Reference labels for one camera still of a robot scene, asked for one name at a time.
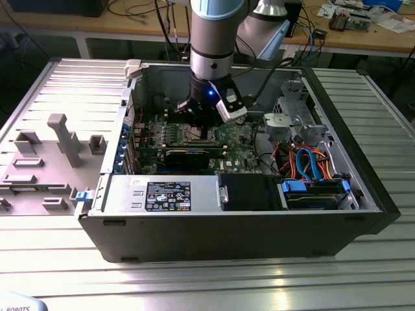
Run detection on metal socket cover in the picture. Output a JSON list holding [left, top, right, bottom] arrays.
[[184, 125, 219, 144]]

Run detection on CPU cooler heat sink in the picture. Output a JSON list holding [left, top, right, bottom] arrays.
[[329, 8, 350, 32]]

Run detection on black graphics card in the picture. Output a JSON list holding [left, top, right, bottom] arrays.
[[164, 148, 211, 172]]

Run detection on green motherboard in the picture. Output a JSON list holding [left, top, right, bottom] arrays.
[[131, 111, 260, 178]]

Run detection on pale grey case latch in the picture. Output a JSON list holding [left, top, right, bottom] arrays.
[[124, 59, 144, 80]]

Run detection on silver metal drive cage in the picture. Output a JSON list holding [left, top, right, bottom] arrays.
[[262, 79, 335, 145]]

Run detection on silver power supply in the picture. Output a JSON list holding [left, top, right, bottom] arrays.
[[102, 174, 225, 215]]

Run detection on black computer tower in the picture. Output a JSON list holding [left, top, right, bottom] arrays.
[[287, 0, 305, 39]]

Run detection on wooden desk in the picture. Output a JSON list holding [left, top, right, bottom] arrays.
[[0, 0, 415, 59]]

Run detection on black open PC case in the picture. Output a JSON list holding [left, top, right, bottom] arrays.
[[73, 58, 402, 264]]

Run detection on hard disk blue carrier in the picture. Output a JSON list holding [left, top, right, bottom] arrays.
[[278, 178, 353, 211]]

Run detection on small blue plastic clip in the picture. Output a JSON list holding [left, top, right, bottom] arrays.
[[75, 190, 94, 204]]

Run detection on grey parts rack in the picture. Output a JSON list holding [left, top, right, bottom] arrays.
[[0, 113, 108, 217]]

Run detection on wide black box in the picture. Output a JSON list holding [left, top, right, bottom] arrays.
[[8, 0, 105, 17]]

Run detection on grey metal device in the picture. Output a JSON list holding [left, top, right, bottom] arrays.
[[348, 11, 373, 32]]

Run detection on blue box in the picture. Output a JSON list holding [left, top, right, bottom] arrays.
[[362, 0, 404, 10]]

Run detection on white papers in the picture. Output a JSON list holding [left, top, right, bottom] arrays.
[[375, 17, 413, 34]]

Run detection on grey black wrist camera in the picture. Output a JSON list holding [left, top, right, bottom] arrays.
[[176, 99, 196, 115]]

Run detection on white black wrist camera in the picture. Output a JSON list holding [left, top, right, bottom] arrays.
[[215, 80, 250, 124]]

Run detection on red black twisted wire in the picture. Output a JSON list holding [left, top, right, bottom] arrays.
[[127, 102, 145, 126]]

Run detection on thick black cable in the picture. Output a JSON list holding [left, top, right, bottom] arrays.
[[252, 122, 276, 178]]

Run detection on orange wire bundle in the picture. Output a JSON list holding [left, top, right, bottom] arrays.
[[275, 144, 296, 178], [316, 148, 335, 181]]

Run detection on blue flat data cable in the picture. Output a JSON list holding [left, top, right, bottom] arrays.
[[295, 147, 321, 182]]

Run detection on blue hanging cable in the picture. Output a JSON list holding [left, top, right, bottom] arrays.
[[308, 24, 320, 61]]

